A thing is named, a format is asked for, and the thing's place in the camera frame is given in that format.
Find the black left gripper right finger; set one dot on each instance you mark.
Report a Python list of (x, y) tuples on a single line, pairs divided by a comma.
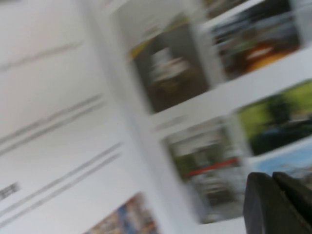
[(297, 202)]

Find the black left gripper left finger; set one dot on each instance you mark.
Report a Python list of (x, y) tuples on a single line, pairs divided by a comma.
[(263, 207)]

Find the white picture book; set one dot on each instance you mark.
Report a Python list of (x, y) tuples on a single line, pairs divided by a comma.
[(97, 97)]

